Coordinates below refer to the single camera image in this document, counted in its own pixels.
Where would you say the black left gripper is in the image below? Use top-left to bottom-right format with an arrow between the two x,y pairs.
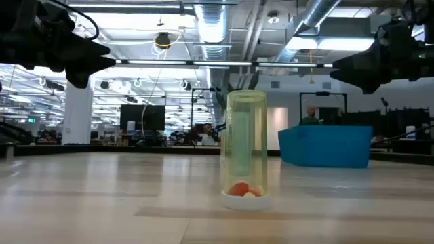
23,0 -> 117,89

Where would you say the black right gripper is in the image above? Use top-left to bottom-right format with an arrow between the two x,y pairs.
329,20 -> 423,95

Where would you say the blue plastic basket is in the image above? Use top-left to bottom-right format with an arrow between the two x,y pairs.
277,125 -> 374,169

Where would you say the white square pillar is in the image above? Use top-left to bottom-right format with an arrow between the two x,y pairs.
62,67 -> 95,146

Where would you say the person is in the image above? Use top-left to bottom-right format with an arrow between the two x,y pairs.
201,123 -> 218,146
299,105 -> 321,126

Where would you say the black monitor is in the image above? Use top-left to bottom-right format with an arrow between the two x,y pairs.
119,104 -> 166,131

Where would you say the long ceiling light strip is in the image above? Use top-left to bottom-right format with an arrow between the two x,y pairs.
114,59 -> 335,68

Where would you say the yellow bottle with orange pills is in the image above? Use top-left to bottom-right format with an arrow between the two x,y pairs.
220,89 -> 271,211

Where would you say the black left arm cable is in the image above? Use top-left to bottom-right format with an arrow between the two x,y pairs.
50,0 -> 100,41

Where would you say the yellow hanging cord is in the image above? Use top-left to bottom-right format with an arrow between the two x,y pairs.
308,49 -> 315,85

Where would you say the silver slanted ventilation duct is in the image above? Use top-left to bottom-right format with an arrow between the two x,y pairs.
276,0 -> 342,64

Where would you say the black ceiling device yellow cable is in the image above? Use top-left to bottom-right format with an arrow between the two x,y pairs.
154,31 -> 173,50

